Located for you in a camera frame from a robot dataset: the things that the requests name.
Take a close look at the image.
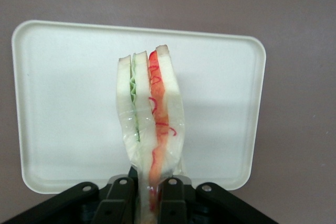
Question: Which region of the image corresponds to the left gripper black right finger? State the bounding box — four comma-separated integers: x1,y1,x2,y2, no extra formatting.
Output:
159,175,279,224

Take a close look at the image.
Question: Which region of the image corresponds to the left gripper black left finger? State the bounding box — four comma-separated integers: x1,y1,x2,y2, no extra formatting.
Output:
5,166,139,224

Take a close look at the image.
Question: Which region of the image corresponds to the triangle sandwich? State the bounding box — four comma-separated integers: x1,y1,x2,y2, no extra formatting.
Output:
115,43,187,224

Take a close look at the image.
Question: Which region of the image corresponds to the cream plastic tray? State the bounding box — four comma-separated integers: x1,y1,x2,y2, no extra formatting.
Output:
10,19,267,195

